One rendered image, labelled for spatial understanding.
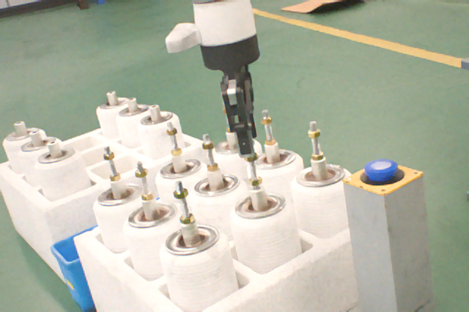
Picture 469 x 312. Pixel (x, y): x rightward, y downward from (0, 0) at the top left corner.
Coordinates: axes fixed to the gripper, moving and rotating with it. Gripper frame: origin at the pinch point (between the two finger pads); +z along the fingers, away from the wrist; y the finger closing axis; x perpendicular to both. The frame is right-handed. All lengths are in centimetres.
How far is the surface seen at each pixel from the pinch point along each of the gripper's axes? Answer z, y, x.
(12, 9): 31, 573, 292
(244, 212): 10.4, -1.8, 2.2
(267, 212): 10.5, -2.8, -1.2
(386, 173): 3.2, -10.6, -17.1
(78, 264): 24.7, 14.0, 36.5
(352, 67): 36, 158, -26
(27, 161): 13, 40, 53
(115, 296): 23.2, 0.3, 25.4
